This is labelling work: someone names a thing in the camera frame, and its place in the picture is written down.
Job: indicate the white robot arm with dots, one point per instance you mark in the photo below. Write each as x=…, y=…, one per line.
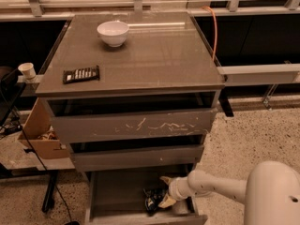
x=270, y=194

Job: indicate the grey drawer cabinet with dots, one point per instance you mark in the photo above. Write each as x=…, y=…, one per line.
x=164, y=65

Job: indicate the black table leg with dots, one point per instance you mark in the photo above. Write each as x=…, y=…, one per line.
x=48, y=202

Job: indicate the dark chocolate bar wrapper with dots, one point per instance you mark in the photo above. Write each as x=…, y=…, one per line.
x=81, y=75

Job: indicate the cardboard box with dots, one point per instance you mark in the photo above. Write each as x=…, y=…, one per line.
x=38, y=133

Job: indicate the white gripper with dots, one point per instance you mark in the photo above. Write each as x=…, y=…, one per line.
x=176, y=188

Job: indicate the bottom open grey drawer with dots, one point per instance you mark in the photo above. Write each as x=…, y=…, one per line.
x=117, y=198

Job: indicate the white ceramic bowl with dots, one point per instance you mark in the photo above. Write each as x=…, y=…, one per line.
x=113, y=33

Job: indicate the white paper cup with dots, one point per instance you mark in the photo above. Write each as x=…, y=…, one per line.
x=27, y=70

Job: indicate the middle grey drawer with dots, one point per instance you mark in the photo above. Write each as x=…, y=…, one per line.
x=136, y=158

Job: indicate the top grey drawer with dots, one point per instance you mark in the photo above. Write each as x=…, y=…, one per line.
x=133, y=125

